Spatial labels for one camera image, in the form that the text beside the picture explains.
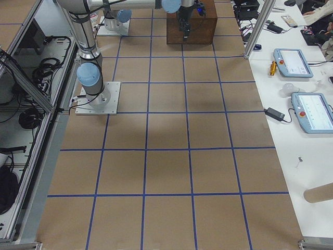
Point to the near blue teach pendant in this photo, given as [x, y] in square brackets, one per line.
[313, 112]

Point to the far blue teach pendant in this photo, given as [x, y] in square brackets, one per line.
[292, 63]

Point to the cardboard tube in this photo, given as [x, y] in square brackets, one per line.
[319, 194]

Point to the black power adapter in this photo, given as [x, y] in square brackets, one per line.
[273, 113]

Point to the yellow screwdriver tool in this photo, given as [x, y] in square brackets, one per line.
[273, 68]

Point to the white light bulb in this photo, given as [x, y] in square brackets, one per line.
[288, 89]

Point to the aluminium frame post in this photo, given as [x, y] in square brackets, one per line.
[258, 27]

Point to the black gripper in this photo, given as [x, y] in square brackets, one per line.
[185, 13]

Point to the blue teach pendant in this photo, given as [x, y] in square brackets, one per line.
[292, 63]
[313, 112]

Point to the dark wooden drawer box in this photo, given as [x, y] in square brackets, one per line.
[203, 23]

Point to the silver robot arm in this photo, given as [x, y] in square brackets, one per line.
[114, 19]
[78, 15]

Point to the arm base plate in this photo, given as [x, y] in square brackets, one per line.
[105, 103]
[102, 31]

